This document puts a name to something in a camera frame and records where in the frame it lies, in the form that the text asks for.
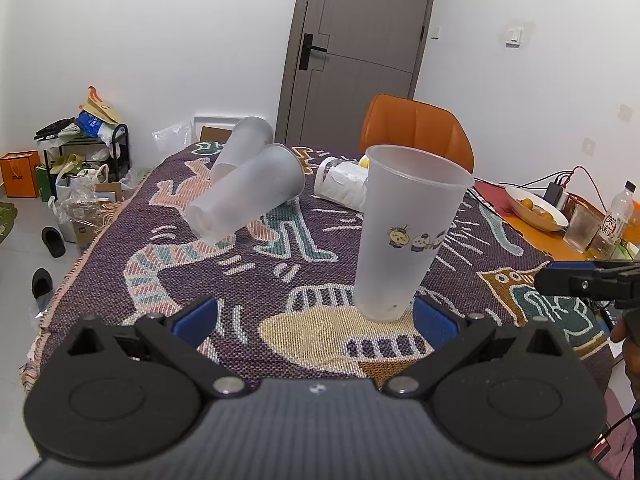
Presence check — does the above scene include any blue and white bag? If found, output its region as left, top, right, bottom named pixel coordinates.
left=74, top=110, right=114, bottom=142

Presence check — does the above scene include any plain frosted plastic cup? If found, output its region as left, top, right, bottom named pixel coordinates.
left=209, top=116, right=275, bottom=186
left=185, top=143, right=306, bottom=249

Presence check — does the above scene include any black door handle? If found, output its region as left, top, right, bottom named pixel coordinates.
left=298, top=33, right=329, bottom=71

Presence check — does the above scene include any clear plastic bag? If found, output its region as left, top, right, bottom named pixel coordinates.
left=152, top=119, right=194, bottom=154

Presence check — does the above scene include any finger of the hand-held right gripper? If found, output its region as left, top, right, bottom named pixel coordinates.
left=533, top=259, right=640, bottom=310

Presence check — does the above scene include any black slipper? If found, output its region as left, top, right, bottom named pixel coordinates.
left=40, top=226, right=67, bottom=260
left=31, top=267, right=55, bottom=301

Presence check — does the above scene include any orange chair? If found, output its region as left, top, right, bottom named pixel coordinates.
left=358, top=93, right=475, bottom=174

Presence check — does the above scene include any clear drinking glass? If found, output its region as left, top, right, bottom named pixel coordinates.
left=564, top=203, right=601, bottom=255

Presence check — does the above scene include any grey door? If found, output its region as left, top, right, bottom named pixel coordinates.
left=276, top=0, right=441, bottom=144

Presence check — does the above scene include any red cable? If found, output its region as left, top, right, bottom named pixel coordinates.
left=520, top=164, right=622, bottom=211

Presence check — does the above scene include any red book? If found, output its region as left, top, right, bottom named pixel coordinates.
left=472, top=179, right=516, bottom=216

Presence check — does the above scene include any clear plastic bottle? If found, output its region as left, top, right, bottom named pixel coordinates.
left=597, top=180, right=637, bottom=242

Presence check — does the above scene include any frosted cup with cartoon print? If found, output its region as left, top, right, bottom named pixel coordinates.
left=352, top=144, right=475, bottom=324

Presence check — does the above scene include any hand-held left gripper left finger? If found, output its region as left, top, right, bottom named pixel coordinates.
left=64, top=295, right=251, bottom=399

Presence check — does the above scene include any tan paper bag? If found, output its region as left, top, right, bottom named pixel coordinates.
left=77, top=85, right=123, bottom=125

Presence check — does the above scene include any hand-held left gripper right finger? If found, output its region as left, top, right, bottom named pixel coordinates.
left=382, top=294, right=572, bottom=399

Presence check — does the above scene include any printed woven blanket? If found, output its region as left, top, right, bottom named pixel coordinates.
left=20, top=142, right=616, bottom=397

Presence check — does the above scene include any brown cardboard box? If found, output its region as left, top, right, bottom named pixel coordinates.
left=199, top=126, right=234, bottom=144

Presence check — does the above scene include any green rug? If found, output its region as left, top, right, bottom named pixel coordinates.
left=0, top=201, right=19, bottom=246

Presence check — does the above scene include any white oval bowl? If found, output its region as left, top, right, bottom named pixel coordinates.
left=503, top=183, right=570, bottom=233

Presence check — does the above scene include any orange paper shopping bag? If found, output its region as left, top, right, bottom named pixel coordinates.
left=0, top=150, right=42, bottom=200

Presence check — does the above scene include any black storage rack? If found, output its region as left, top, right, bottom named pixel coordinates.
left=42, top=123, right=131, bottom=184

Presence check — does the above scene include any person's right hand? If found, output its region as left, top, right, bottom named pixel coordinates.
left=611, top=310, right=640, bottom=361

